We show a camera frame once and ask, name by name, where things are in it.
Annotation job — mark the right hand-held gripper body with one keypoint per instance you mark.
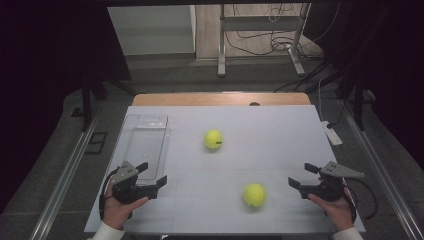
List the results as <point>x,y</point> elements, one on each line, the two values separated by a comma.
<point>328,190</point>

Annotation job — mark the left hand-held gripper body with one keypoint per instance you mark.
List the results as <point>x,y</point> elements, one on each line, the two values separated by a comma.
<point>126,191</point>

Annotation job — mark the clear plastic container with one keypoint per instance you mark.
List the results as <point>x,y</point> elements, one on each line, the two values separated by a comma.
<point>146,146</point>

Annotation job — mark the yellow tennis ball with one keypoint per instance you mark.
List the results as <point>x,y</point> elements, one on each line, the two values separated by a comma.
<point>212,138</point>
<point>254,195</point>

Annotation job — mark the person's left hand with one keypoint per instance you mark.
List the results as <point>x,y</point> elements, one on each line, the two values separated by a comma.
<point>116,213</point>

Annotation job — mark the person's right hand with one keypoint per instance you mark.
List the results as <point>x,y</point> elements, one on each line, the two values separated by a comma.
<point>338,213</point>

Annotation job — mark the white power strip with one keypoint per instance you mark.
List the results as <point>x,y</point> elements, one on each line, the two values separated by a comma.
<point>331,133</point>

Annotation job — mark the white board table cover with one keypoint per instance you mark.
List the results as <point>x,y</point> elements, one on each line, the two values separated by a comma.
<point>216,173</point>

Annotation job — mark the black metal stand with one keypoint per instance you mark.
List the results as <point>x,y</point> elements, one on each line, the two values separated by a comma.
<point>359,100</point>
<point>86,100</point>

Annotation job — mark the black curtain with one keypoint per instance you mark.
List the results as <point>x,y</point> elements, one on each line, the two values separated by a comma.
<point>393,66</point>
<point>40,66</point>

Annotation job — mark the white cabinet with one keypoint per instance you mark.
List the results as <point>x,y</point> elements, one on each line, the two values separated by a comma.
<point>153,30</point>

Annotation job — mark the aluminium rail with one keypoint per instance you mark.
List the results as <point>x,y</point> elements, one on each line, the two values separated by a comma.
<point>63,186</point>
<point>386,186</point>

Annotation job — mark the white metal desk frame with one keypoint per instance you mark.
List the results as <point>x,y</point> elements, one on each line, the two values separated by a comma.
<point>221,43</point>

